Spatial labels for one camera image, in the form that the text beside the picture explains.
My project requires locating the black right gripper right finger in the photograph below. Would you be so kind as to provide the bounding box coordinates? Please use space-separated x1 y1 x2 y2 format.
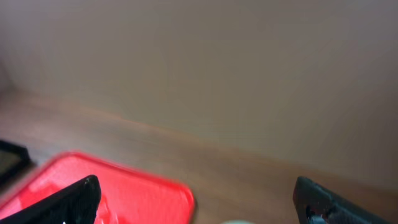
293 176 394 224

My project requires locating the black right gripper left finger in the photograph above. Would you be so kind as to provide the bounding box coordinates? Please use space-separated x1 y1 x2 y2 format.
1 175 101 224

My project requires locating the red serving tray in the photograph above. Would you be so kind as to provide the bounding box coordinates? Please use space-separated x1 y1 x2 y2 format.
1 152 195 224

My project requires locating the black water tray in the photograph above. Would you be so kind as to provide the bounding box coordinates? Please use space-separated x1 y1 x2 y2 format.
1 140 32 187

